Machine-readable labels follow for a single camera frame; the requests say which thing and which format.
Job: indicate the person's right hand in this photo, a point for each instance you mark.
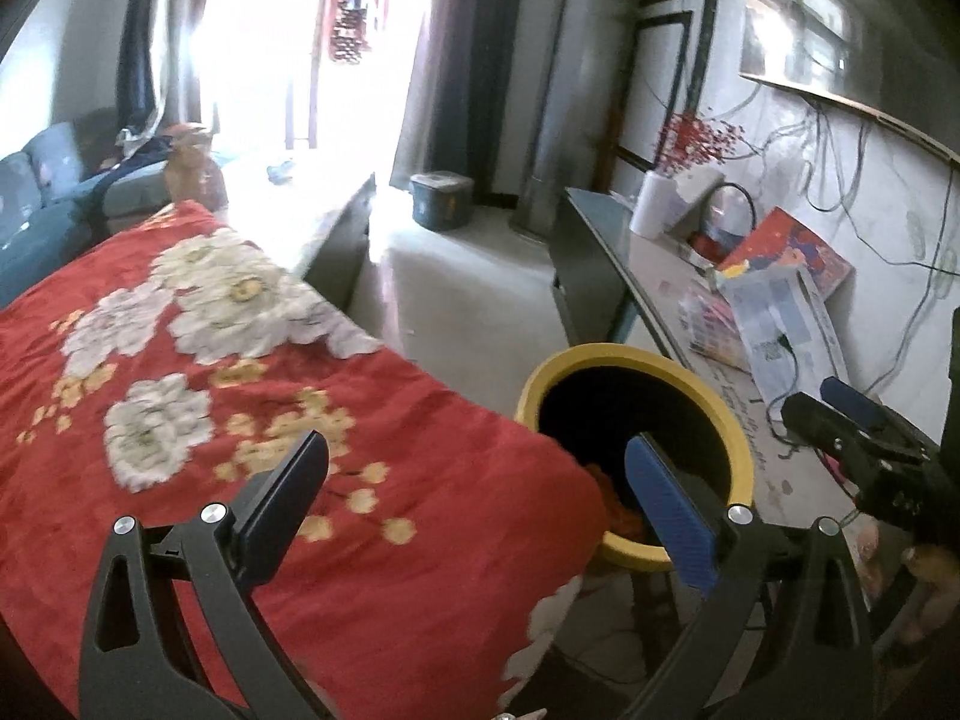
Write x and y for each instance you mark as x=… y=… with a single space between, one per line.
x=922 y=585

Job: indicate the orange paper bag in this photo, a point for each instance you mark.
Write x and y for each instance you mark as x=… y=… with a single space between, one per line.
x=193 y=169

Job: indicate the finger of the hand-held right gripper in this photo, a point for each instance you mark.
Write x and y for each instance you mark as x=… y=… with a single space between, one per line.
x=855 y=401
x=825 y=427

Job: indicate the yellow waste bin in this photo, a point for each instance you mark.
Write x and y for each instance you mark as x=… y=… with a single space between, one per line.
x=555 y=375

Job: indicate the wall television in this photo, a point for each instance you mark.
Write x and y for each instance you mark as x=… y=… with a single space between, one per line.
x=825 y=30

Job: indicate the red berry branches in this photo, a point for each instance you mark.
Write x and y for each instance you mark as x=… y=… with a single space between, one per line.
x=697 y=139

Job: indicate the black remote control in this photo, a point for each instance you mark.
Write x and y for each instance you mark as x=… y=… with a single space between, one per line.
x=281 y=169

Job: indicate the glass balcony door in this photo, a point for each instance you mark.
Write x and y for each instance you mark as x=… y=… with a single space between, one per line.
x=262 y=37

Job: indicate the dark grey curtain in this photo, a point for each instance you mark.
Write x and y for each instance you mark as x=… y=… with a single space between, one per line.
x=465 y=67

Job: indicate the red book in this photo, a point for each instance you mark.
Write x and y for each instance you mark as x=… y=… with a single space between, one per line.
x=795 y=247

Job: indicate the red plastic bag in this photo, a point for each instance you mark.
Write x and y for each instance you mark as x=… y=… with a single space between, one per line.
x=622 y=502

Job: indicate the grey tower air conditioner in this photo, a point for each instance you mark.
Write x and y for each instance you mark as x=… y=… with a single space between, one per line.
x=577 y=90

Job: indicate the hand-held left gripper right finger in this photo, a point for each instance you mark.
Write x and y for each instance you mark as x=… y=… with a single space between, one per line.
x=667 y=514

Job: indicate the blue sofa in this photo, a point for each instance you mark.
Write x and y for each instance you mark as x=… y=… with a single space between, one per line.
x=45 y=202

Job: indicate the hanging laundry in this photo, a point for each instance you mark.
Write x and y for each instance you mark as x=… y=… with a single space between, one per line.
x=356 y=15

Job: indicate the white coffee table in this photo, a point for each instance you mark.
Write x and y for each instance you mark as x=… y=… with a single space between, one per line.
x=300 y=217

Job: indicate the dark blue clothes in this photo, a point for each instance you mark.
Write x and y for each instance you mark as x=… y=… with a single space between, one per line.
x=135 y=154

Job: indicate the blue storage box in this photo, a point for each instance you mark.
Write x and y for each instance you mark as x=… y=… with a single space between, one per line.
x=441 y=202

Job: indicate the printed newspaper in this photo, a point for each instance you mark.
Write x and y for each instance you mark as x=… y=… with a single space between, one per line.
x=780 y=330

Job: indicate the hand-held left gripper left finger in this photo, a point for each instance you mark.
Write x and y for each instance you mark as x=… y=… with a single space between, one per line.
x=281 y=517

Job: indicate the dark blue curtain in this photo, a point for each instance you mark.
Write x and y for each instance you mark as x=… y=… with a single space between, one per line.
x=150 y=30

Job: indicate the red floral blanket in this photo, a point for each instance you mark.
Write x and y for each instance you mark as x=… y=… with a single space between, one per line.
x=450 y=502

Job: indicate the dark television cabinet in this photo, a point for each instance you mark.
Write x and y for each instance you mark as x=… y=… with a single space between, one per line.
x=592 y=270

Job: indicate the colourful printed packet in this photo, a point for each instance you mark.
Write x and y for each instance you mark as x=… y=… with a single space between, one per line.
x=712 y=330

